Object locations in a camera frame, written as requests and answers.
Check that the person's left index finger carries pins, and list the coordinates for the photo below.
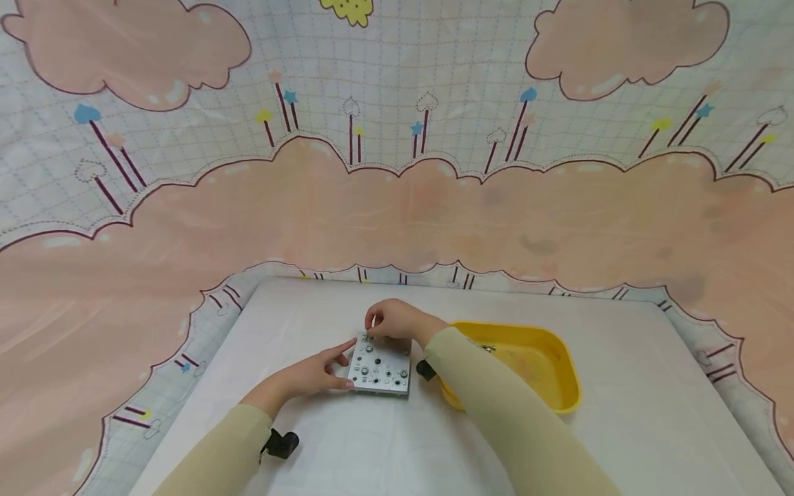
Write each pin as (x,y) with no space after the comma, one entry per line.
(338,349)

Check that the person's left forearm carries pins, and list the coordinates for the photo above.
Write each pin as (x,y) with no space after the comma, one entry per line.
(217,448)

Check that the yellow plastic tray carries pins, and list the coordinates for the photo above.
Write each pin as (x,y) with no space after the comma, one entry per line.
(527,365)

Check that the person's right forearm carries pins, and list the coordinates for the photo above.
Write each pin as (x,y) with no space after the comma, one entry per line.
(515,420)

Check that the person's left hand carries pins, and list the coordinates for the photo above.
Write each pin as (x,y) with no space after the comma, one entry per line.
(307,376)

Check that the black wrist band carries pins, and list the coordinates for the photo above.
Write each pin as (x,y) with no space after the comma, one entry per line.
(425,370)
(282,443)

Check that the person's left thumb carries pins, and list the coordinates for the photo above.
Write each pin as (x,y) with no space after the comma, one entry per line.
(341,382)

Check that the person's right hand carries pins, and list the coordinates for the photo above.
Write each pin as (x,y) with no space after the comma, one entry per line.
(400,321)

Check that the grey metal plate with holes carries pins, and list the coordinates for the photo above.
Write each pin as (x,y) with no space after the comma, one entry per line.
(380,368)

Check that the person's right fingers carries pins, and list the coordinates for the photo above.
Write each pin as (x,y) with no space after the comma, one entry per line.
(377,324)

